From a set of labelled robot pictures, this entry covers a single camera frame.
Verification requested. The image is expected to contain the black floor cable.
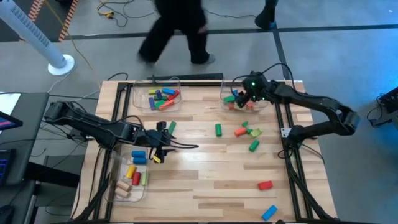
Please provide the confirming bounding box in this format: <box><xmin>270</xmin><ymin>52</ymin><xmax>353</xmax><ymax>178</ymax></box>
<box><xmin>203</xmin><ymin>9</ymin><xmax>259</xmax><ymax>19</ymax></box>
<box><xmin>96</xmin><ymin>0</ymin><xmax>156</xmax><ymax>28</ymax></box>

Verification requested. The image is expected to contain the red wooden plank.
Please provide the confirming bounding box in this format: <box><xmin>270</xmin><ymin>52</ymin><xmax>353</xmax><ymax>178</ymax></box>
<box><xmin>159</xmin><ymin>99</ymin><xmax>175</xmax><ymax>111</ymax></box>

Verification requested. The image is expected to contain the tablet with pink screen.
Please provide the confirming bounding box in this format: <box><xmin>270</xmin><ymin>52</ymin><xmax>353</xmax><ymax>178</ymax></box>
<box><xmin>0</xmin><ymin>110</ymin><xmax>24</xmax><ymax>131</ymax></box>

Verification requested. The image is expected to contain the black mat with striped edge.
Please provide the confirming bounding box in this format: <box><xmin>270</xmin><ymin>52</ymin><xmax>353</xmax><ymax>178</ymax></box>
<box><xmin>0</xmin><ymin>0</ymin><xmax>78</xmax><ymax>43</ymax></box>

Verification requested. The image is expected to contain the blue wooden block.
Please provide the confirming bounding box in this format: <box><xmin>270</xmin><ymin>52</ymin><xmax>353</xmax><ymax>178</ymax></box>
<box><xmin>261</xmin><ymin>204</ymin><xmax>278</xmax><ymax>222</ymax></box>

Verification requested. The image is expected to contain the yellow wooden cylinder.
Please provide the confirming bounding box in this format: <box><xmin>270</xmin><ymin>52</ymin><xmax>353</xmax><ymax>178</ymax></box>
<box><xmin>125</xmin><ymin>164</ymin><xmax>137</xmax><ymax>179</ymax></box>

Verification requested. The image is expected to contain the person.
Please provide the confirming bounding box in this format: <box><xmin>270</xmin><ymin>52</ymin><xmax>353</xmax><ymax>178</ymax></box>
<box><xmin>136</xmin><ymin>0</ymin><xmax>217</xmax><ymax>66</ymax></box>

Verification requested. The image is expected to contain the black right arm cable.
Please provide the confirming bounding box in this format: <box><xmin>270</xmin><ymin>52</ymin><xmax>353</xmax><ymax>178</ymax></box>
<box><xmin>261</xmin><ymin>62</ymin><xmax>296</xmax><ymax>91</ymax></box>

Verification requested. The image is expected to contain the black keyboard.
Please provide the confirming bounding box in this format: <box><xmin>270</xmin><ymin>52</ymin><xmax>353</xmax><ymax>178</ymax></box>
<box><xmin>0</xmin><ymin>149</ymin><xmax>15</xmax><ymax>187</ymax></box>

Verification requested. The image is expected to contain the black equipment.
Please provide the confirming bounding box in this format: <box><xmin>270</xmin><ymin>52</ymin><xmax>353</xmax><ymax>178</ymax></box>
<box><xmin>366</xmin><ymin>86</ymin><xmax>398</xmax><ymax>131</ymax></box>

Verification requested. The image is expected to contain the black bar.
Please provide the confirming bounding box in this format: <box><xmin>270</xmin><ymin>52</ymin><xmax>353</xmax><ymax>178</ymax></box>
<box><xmin>147</xmin><ymin>73</ymin><xmax>224</xmax><ymax>81</ymax></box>

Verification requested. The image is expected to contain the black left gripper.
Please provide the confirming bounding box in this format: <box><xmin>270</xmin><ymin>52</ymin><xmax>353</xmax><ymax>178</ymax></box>
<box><xmin>136</xmin><ymin>129</ymin><xmax>181</xmax><ymax>164</ymax></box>

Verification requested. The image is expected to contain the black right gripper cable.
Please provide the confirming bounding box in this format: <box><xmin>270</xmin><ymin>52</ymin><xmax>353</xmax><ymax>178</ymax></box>
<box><xmin>230</xmin><ymin>73</ymin><xmax>252</xmax><ymax>94</ymax></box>

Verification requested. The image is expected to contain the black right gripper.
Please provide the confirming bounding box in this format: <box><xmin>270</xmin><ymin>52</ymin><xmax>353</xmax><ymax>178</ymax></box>
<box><xmin>238</xmin><ymin>70</ymin><xmax>276</xmax><ymax>108</ymax></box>

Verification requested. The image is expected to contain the yellow cable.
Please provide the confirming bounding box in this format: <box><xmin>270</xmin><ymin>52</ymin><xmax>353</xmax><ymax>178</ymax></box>
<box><xmin>43</xmin><ymin>0</ymin><xmax>103</xmax><ymax>91</ymax></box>

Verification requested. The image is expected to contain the white tower fan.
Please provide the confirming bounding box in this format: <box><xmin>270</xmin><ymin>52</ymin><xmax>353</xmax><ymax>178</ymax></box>
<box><xmin>0</xmin><ymin>0</ymin><xmax>76</xmax><ymax>77</ymax></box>

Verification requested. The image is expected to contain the black side desk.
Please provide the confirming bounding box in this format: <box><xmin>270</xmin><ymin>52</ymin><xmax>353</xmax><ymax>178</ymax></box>
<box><xmin>0</xmin><ymin>91</ymin><xmax>50</xmax><ymax>224</ymax></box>

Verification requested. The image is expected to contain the clear plastic bin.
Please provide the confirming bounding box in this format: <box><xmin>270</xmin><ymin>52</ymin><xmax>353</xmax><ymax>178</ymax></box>
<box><xmin>104</xmin><ymin>144</ymin><xmax>149</xmax><ymax>203</ymax></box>
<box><xmin>219</xmin><ymin>80</ymin><xmax>271</xmax><ymax>113</ymax></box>
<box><xmin>132</xmin><ymin>77</ymin><xmax>182</xmax><ymax>112</ymax></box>

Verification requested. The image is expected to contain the black table frame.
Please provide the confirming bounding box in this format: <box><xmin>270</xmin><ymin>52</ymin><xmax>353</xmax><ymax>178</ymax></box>
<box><xmin>73</xmin><ymin>80</ymin><xmax>343</xmax><ymax>224</ymax></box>

